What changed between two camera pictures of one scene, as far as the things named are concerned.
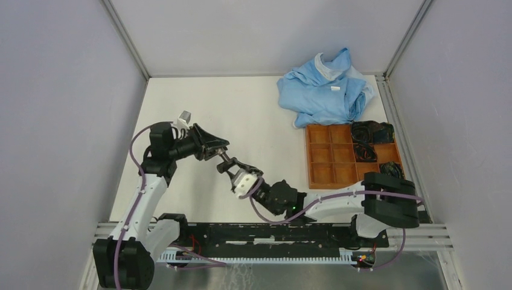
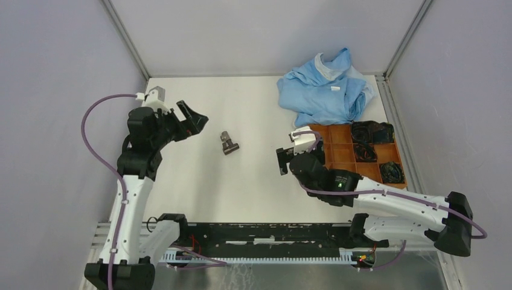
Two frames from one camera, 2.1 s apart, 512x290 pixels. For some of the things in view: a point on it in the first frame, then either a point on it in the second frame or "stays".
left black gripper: x=204 y=139 → x=194 y=122
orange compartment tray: x=331 y=159 stays
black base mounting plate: x=265 y=240 stays
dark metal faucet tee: x=232 y=166 → x=230 y=148
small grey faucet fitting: x=222 y=151 → x=224 y=136
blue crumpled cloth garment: x=325 y=93 stays
